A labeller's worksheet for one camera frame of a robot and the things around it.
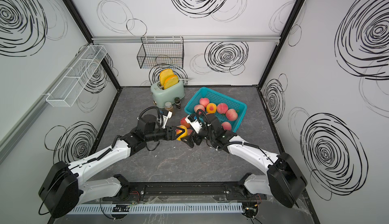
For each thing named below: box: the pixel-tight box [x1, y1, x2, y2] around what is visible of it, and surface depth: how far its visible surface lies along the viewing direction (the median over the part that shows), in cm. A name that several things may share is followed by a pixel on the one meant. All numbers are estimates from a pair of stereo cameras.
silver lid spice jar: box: [164, 101, 174, 112], surface depth 98 cm
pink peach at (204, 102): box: [199, 97, 210, 108], surface depth 107 cm
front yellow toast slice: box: [163, 75, 179, 90], surface depth 98 cm
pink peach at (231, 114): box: [225, 108, 239, 122], surface depth 98 cm
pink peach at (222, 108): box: [216, 102, 228, 115], surface depth 102 cm
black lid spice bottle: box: [174, 96, 182, 111], surface depth 103 cm
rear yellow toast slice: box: [159, 68, 175, 87], surface depth 101 cm
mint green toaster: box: [150, 80, 185, 109], surface depth 101 cm
